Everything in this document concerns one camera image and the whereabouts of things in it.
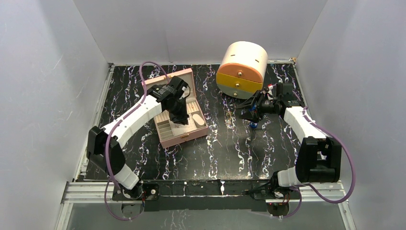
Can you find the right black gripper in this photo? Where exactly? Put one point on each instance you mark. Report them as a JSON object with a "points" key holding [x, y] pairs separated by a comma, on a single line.
{"points": [[254, 115]]}

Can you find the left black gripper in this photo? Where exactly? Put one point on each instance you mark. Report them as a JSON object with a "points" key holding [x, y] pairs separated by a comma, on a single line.
{"points": [[182, 119]]}

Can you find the pink jewelry box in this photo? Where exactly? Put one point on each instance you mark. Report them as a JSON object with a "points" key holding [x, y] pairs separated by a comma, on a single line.
{"points": [[169, 133]]}

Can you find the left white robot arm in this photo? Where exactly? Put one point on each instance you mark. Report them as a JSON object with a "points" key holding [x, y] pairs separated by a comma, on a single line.
{"points": [[104, 147]]}

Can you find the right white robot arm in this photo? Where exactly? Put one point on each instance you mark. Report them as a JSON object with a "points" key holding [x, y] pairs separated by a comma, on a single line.
{"points": [[319, 156]]}

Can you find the white oval pad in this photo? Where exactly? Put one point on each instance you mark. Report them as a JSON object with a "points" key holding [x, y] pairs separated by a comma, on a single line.
{"points": [[198, 120]]}

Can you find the round three-drawer organizer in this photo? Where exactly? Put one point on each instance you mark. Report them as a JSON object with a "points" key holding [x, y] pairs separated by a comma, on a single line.
{"points": [[242, 70]]}

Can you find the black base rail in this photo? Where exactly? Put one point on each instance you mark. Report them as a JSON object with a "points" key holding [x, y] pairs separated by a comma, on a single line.
{"points": [[206, 192]]}

